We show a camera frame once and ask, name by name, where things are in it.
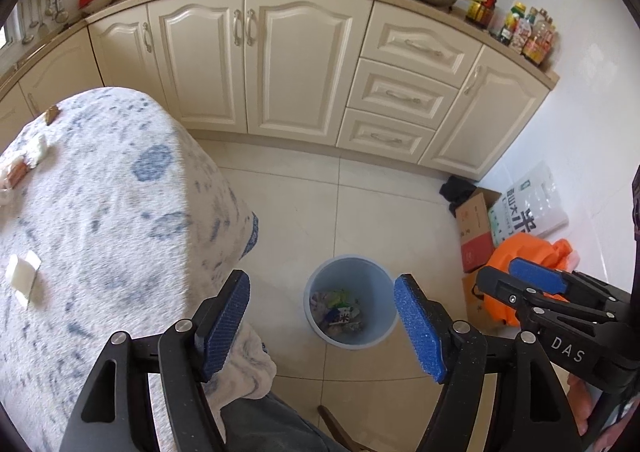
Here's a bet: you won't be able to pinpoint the white crumpled tissue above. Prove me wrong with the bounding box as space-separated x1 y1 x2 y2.
22 134 50 167

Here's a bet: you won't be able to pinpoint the white rice bag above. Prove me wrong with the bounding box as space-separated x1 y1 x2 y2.
487 161 570 245

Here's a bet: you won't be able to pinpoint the cream cabinet drawer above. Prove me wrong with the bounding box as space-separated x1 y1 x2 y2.
336 107 437 164
347 57 460 129
362 0 485 89

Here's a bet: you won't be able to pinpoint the blue white wrapper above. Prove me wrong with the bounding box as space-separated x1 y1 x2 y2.
325 307 366 333

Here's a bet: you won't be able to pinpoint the blue floral tablecloth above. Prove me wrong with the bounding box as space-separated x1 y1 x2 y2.
0 87 278 452

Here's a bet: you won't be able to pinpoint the person's grey trousers leg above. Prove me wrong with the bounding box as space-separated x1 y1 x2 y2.
220 392 351 452

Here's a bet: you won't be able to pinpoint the orange plastic bag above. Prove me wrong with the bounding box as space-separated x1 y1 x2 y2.
485 234 581 328

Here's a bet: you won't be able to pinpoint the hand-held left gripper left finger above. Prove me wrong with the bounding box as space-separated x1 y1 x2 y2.
60 269 252 452

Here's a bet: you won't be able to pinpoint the white folded tissue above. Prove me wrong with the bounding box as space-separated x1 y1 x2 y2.
7 250 42 309

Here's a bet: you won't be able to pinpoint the row of condiment bottles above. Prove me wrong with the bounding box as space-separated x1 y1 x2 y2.
465 0 558 67

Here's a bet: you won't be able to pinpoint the open cardboard box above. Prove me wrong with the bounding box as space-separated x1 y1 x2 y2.
455 187 503 273

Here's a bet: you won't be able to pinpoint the brown wooden chair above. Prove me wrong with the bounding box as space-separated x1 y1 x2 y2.
317 404 381 452

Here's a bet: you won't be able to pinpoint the dark cloth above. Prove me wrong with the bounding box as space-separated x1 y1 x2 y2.
439 174 477 218

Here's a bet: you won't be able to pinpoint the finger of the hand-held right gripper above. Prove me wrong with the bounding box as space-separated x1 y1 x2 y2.
474 266 616 328
510 257 640 313

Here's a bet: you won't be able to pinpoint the hanging kitchen utensils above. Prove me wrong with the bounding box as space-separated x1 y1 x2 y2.
15 0 76 45

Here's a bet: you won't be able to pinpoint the green snack packet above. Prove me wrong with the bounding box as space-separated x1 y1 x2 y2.
327 288 361 310

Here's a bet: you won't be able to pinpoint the person's right hand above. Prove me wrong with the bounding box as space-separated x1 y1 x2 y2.
567 374 603 438

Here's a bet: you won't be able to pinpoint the silver red packet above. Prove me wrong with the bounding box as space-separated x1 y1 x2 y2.
6 159 30 188

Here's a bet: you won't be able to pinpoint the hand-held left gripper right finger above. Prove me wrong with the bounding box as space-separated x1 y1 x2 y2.
394 274 583 452

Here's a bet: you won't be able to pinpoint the cream cabinet door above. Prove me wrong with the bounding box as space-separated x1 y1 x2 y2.
0 81 36 153
244 0 375 148
419 44 553 182
19 26 106 119
146 0 249 134
86 4 173 113

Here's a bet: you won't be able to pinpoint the blue plastic bin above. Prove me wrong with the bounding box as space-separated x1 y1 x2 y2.
303 255 401 350

